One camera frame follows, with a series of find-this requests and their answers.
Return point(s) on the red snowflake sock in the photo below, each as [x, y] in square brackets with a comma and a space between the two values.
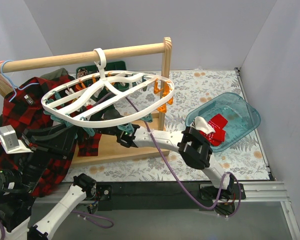
[215, 138]

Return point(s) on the dark green storage bin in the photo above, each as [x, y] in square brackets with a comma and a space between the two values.
[92, 69]

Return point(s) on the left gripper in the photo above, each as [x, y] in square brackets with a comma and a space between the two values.
[52, 139]

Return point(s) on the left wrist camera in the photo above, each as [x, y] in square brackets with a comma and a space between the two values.
[10, 143]

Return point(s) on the white sock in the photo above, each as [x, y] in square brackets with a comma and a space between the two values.
[200, 124]

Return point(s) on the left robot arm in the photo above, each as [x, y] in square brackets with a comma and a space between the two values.
[16, 202]

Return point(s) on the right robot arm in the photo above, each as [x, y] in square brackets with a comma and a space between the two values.
[194, 144]

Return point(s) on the white round clip hanger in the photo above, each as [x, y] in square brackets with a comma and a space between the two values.
[76, 101]

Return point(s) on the teal plastic basin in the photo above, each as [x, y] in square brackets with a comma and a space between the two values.
[241, 117]

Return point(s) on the red bear sock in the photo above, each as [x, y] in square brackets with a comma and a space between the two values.
[218, 121]

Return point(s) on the red plaid shirt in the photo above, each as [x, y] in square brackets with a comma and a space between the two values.
[22, 115]

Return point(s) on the blue wire hanger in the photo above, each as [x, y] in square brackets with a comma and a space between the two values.
[15, 88]

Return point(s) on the floral table mat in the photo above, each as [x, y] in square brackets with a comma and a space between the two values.
[193, 88]

